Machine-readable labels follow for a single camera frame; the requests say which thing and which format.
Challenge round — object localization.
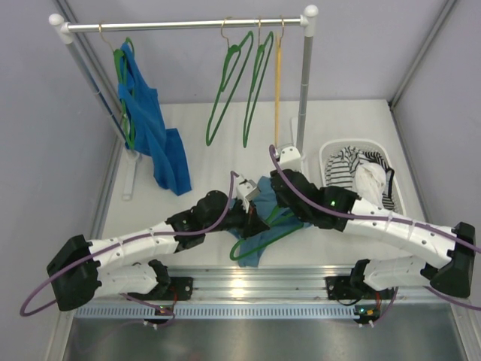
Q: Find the teal blue tank top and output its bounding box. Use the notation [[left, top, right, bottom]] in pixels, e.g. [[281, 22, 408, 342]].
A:
[[225, 175, 305, 268]]

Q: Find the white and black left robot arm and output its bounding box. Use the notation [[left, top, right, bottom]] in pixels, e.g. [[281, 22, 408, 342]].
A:
[[47, 188, 269, 311]]

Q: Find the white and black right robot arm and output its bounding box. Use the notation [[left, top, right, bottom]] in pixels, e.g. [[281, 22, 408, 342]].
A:
[[271, 169, 477, 299]]

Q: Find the bright blue tank top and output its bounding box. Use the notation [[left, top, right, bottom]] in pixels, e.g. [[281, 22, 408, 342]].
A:
[[113, 38, 192, 196]]

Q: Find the yellow hanger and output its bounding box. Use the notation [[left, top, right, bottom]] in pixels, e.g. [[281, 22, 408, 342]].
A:
[[274, 18, 285, 147]]

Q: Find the green hanger with blue top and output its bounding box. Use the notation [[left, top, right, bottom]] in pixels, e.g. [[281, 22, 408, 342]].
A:
[[98, 23, 138, 150]]

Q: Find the black and white striped garment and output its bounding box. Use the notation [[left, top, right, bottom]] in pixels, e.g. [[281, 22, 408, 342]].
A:
[[325, 146, 395, 211]]

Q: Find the white plastic laundry basket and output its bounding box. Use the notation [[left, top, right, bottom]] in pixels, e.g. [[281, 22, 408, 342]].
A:
[[319, 139, 404, 214]]

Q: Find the silver and white clothes rack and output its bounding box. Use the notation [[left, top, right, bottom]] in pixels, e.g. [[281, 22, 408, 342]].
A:
[[48, 4, 319, 200]]

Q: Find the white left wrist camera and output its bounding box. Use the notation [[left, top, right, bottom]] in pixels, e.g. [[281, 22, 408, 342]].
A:
[[235, 175, 260, 214]]

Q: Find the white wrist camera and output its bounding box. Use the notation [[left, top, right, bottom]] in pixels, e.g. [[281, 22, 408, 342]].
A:
[[235, 175, 260, 214], [274, 146, 301, 172]]

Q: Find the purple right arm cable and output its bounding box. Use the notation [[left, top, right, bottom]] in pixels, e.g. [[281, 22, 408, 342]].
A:
[[268, 144, 481, 328]]

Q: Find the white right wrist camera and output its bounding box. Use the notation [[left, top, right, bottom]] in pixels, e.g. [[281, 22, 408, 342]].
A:
[[274, 146, 301, 172]]

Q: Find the aluminium mounting rail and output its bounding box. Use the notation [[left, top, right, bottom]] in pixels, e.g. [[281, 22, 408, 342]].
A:
[[74, 265, 467, 320]]

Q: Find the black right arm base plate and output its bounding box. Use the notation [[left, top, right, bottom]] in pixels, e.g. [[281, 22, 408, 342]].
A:
[[325, 276, 362, 306]]

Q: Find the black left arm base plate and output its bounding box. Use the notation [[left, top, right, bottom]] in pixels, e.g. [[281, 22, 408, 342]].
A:
[[164, 277, 194, 301]]

